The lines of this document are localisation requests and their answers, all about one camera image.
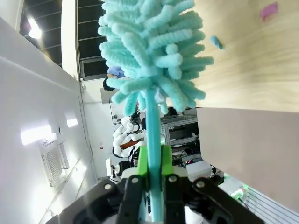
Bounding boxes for aluminium frame rack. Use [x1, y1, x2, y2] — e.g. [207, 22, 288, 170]
[160, 109, 199, 151]

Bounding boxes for blue paper scrap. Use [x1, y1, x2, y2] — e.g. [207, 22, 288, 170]
[210, 35, 224, 50]

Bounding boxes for white wall air vent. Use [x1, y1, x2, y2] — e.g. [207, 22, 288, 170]
[39, 137, 71, 187]

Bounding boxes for teal chenille duster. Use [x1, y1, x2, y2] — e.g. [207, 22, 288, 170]
[97, 0, 214, 222]

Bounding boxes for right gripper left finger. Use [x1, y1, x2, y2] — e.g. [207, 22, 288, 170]
[75, 146, 150, 224]

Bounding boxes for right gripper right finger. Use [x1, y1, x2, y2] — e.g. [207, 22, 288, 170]
[160, 144, 264, 224]

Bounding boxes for white building column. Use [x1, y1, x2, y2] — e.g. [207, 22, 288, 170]
[60, 0, 82, 82]

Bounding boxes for person in grey jacket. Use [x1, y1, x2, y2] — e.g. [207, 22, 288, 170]
[102, 66, 126, 92]

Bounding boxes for white equipment box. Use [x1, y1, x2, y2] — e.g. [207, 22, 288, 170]
[186, 160, 213, 181]

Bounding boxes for pink paper scrap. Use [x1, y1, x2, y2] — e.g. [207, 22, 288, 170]
[260, 1, 279, 22]

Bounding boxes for bright ceiling light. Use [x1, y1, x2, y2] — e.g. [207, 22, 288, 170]
[27, 17, 43, 40]

